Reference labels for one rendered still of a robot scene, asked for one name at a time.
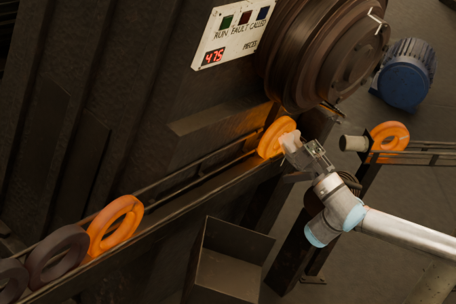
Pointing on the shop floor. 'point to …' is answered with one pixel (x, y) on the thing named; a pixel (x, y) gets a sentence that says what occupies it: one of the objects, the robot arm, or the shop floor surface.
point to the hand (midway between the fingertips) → (279, 134)
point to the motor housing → (298, 244)
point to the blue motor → (406, 74)
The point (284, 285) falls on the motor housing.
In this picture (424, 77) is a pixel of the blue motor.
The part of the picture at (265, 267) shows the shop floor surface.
